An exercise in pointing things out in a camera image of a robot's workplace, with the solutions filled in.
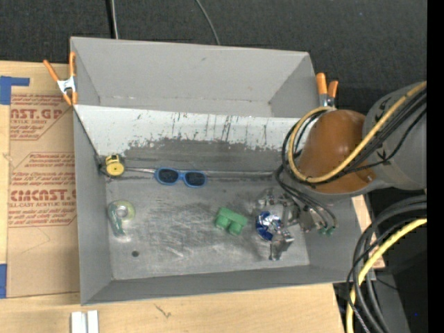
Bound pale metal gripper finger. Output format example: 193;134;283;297
268;230;296;262
257;188;291;210

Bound green toy block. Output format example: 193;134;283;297
213;207;249;236

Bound grey metal bin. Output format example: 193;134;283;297
69;36;366;307

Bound blue sunglasses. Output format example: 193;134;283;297
153;166;208;189

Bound yellow tape measure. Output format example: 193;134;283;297
103;153;127;178

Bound brown cardboard board red print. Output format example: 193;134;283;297
0;60;83;300

